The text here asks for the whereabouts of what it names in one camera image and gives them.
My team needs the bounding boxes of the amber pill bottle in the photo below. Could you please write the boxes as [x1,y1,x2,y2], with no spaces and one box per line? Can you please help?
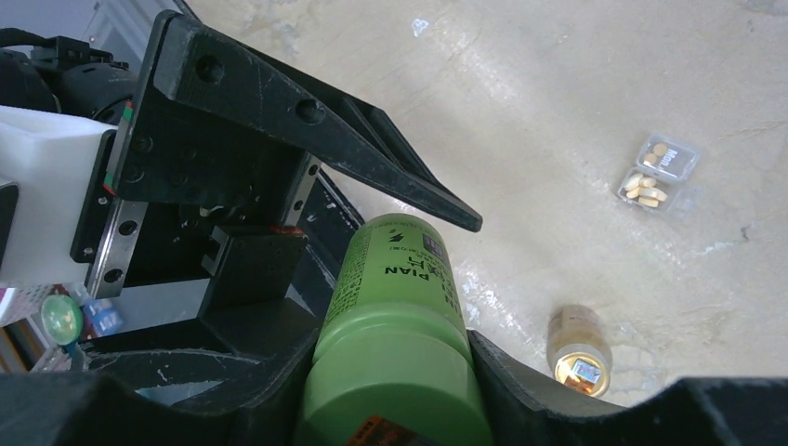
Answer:
[546,305,612,398]

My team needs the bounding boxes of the green pill bottle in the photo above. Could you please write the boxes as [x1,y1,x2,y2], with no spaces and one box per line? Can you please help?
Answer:
[314,213,472,361]

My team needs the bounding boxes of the green bottle cap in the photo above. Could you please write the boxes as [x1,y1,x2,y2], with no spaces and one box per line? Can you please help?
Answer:
[294,326,493,445]

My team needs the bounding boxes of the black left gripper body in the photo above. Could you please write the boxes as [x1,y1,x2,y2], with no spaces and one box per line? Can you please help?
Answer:
[71,129,364,321]

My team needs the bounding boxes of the clear plastic pill organizer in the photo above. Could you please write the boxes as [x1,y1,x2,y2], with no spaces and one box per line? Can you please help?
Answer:
[616,134,701,217]

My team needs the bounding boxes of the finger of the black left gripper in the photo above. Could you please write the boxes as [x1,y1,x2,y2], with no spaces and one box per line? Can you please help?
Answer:
[113,10,482,232]
[80,227,319,412]

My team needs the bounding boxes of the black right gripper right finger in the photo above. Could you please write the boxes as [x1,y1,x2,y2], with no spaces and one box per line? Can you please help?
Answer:
[468,331,787,445]

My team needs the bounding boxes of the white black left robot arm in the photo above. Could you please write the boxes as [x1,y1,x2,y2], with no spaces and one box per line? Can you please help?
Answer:
[1,10,482,407]

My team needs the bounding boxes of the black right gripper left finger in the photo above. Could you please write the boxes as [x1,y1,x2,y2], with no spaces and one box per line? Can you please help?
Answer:
[1,332,317,445]

